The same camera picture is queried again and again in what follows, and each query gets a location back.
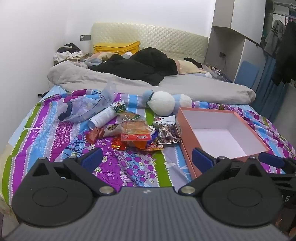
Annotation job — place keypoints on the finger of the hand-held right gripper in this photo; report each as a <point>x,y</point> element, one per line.
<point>270,159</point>

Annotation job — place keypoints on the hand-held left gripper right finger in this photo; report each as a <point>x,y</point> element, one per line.
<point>203,159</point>

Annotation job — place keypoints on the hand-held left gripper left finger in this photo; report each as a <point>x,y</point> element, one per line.
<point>93,159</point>

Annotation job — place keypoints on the pink cardboard box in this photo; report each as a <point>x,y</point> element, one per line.
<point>186,144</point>

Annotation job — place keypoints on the grey snack packet black label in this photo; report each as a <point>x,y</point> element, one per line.
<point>112,129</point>

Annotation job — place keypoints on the brown shrimp snack packet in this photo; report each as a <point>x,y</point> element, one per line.
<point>167,135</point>

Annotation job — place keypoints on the orange snack packet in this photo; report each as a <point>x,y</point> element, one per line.
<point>134,130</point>

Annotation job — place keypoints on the blue white snack packet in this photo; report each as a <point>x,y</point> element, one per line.
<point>153,134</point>

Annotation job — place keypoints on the green snack packet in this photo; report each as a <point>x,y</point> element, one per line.
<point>119,107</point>

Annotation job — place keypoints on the small red yellow snack packet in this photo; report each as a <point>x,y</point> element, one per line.
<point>118,143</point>

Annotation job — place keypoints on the white spray can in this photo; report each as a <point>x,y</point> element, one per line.
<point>101,118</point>

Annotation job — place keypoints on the floral bed sheet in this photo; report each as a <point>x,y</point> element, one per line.
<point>136,164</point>

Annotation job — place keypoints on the flat red snack packet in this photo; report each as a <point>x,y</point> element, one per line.
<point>153,147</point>

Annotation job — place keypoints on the clear blue plastic bag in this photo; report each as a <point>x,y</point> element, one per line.
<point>78,109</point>

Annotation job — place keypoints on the white and blue plush toy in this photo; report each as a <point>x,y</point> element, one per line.
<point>161,103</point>

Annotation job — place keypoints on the blue curtain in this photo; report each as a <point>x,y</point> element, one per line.
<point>268,88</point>

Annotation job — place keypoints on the grey duvet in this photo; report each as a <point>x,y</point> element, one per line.
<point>185,85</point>

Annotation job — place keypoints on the pink pillow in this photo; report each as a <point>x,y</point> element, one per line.
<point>186,66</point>

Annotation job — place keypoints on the wooden nightstand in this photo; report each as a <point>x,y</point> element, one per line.
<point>76,59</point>

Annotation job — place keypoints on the floral pillow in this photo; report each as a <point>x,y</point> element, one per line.
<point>100,56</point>

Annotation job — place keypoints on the black clothing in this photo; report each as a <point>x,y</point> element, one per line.
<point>143,64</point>

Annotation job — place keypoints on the hanging black garment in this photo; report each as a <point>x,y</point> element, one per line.
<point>286,53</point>

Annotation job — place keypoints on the pile of clothes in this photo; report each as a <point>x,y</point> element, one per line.
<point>67,52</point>

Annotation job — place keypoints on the yellow blanket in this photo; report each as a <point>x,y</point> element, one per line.
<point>118,47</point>

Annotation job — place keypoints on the hanging grey garment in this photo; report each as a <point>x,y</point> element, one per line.
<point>274,34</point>

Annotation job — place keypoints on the cream quilted headboard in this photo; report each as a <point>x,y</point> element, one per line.
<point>166,38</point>

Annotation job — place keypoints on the white cabinet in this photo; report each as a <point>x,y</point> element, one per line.
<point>245,20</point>

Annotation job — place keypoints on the grey wall socket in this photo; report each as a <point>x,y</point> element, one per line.
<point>85,37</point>

